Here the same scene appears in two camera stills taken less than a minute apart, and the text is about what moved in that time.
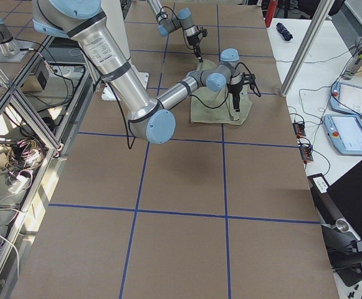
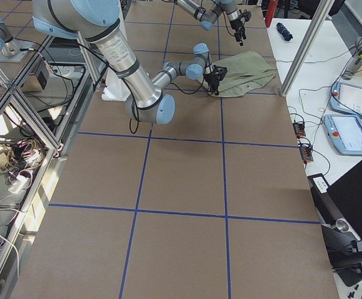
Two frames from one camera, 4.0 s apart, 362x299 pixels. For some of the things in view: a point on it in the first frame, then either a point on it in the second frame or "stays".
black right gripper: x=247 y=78 -> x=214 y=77
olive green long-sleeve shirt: x=209 y=106 -> x=245 y=72
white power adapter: x=19 y=184 stays
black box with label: x=324 y=202 stays
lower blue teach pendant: x=348 y=134 stays
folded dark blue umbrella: x=286 y=35 stays
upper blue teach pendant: x=349 y=99 stays
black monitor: x=357 y=194 stays
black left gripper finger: x=199 y=56 -> x=238 y=38
